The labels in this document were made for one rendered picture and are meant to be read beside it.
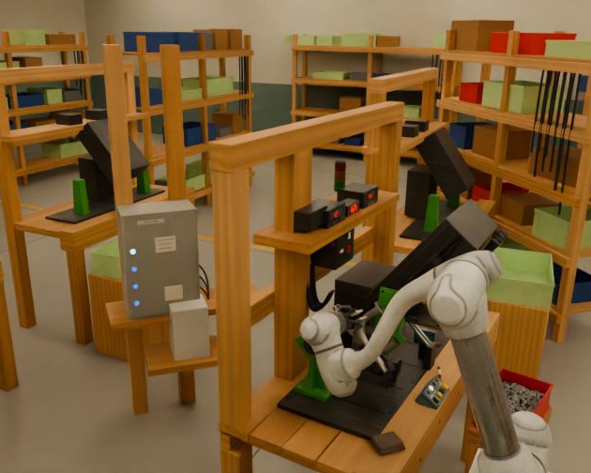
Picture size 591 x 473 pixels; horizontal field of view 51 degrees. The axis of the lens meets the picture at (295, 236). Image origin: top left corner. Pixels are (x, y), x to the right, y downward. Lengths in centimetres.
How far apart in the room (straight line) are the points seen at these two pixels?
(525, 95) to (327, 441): 381
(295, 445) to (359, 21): 1020
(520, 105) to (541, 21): 582
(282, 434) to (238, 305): 53
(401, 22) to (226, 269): 984
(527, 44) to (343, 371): 394
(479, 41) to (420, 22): 547
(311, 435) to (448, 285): 95
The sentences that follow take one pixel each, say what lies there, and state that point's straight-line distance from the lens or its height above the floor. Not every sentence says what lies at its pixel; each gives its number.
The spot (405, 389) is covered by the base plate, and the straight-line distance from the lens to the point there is 263.
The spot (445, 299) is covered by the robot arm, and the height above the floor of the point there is 163.
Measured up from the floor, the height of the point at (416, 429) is 90.
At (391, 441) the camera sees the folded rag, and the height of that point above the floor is 93.
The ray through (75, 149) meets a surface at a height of 36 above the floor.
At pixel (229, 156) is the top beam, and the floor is 190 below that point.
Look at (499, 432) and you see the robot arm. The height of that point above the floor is 124.
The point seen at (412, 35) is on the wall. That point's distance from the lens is 1161.
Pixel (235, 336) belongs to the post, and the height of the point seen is 127.
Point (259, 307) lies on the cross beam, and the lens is 244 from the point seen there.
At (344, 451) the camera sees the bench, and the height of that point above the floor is 88.
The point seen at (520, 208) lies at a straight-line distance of 556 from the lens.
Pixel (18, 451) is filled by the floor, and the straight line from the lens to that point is 400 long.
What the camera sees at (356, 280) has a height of 124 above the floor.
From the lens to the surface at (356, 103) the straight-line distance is 1143.
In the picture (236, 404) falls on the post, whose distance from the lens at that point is 233.
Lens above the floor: 229
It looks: 19 degrees down
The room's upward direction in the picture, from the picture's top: 1 degrees clockwise
